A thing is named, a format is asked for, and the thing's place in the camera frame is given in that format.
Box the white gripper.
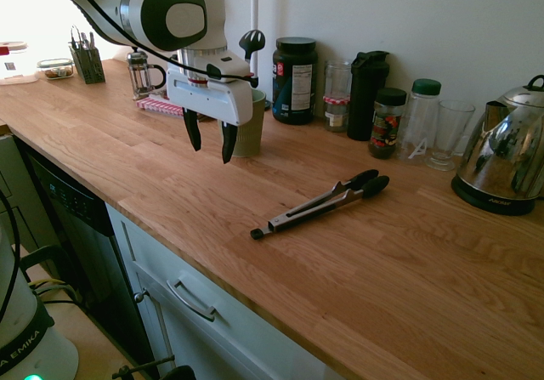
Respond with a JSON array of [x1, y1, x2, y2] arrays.
[[165, 65, 255, 165]]

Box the white Franka robot base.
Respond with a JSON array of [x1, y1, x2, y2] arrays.
[[0, 222, 81, 380]]

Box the green ribbed utensil holder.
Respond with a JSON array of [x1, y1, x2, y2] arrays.
[[231, 88, 268, 158]]

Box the steel tongs with black tips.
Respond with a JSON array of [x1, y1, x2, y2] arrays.
[[249, 168, 391, 241]]

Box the pink striped cloth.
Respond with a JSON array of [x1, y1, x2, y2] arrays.
[[135, 94, 185, 119]]

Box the glass French press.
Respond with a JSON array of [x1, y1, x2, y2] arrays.
[[126, 48, 167, 101]]

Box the black protein powder tub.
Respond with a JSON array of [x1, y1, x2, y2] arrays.
[[271, 37, 319, 126]]

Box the black slotted spoon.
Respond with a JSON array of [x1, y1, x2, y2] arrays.
[[238, 29, 267, 75]]

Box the glass jar with checked band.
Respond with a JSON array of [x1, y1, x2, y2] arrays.
[[323, 60, 353, 133]]

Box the grey-green perforated cutlery caddy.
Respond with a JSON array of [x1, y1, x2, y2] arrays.
[[68, 43, 106, 85]]

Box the black dishwasher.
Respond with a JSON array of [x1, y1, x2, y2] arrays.
[[20, 145, 159, 371]]

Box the black shaker bottle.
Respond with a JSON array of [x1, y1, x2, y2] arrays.
[[346, 50, 390, 142]]

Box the metal utensils in caddy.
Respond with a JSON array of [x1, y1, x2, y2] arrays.
[[70, 24, 97, 52]]

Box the glass food container with nuts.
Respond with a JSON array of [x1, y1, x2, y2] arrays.
[[36, 58, 75, 81]]

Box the spice jar with black lid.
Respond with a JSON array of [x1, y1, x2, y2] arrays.
[[367, 87, 408, 160]]

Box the pale green drawer cabinet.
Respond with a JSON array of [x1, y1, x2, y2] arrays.
[[105, 203, 337, 380]]

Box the grey lower cabinet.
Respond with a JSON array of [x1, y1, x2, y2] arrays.
[[0, 132, 59, 270]]

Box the clear bottle with green lid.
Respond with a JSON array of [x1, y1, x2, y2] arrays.
[[397, 78, 443, 162]]

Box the white container with red clip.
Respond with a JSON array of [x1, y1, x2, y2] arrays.
[[0, 41, 40, 87]]

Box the clear footed drinking glass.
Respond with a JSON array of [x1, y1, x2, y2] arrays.
[[424, 99, 476, 173]]

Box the shiny steel electric kettle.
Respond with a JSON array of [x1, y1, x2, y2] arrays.
[[450, 74, 544, 217]]

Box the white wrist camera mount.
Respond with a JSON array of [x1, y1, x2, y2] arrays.
[[205, 52, 252, 80]]

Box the white wall pipe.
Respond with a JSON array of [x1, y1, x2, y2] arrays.
[[249, 0, 262, 75]]

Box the silver drawer handle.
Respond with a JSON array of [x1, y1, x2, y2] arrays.
[[166, 278, 218, 323]]

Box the black cable by robot base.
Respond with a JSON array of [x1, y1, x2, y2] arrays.
[[0, 188, 22, 322]]

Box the yellow cables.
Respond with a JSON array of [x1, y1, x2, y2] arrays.
[[28, 277, 78, 303]]

